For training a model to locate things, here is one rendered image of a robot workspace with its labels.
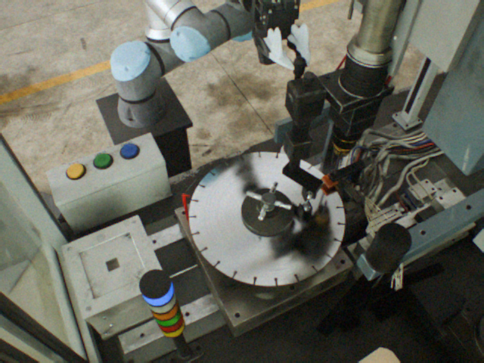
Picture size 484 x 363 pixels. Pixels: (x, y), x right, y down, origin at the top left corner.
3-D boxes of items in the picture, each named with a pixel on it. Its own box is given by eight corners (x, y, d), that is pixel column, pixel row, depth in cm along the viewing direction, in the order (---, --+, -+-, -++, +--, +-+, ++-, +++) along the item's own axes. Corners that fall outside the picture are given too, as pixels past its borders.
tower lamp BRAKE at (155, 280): (149, 311, 60) (145, 304, 57) (138, 285, 62) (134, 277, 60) (178, 298, 61) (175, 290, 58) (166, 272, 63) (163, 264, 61)
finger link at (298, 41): (309, 42, 67) (283, 12, 72) (305, 72, 71) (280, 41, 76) (327, 38, 67) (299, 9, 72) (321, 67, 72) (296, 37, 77)
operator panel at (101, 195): (74, 234, 110) (54, 203, 97) (64, 203, 115) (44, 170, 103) (172, 195, 117) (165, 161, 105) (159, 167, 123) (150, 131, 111)
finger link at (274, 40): (279, 47, 66) (263, 15, 71) (276, 76, 71) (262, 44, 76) (298, 44, 66) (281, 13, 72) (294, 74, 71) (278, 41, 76)
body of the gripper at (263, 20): (262, 7, 70) (239, -27, 76) (259, 49, 76) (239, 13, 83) (304, 0, 71) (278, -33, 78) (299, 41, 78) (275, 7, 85)
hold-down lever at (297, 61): (302, 85, 67) (318, 79, 67) (287, 57, 70) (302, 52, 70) (301, 113, 74) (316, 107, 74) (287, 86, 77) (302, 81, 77)
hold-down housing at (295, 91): (288, 167, 82) (299, 87, 66) (279, 149, 85) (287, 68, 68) (314, 160, 83) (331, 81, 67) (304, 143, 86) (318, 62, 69)
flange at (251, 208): (262, 181, 95) (263, 175, 93) (303, 209, 91) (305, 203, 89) (230, 215, 90) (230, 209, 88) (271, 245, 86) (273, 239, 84)
